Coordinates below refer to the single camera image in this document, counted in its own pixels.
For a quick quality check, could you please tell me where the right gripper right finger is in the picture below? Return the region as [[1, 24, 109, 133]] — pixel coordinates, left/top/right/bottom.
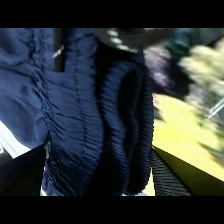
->
[[150, 148, 192, 197]]

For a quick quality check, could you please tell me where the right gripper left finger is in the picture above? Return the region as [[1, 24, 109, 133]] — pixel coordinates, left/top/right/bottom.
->
[[0, 143, 47, 197]]

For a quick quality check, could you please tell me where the navy blue garment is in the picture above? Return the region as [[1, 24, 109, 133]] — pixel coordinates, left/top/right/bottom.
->
[[0, 28, 155, 197]]

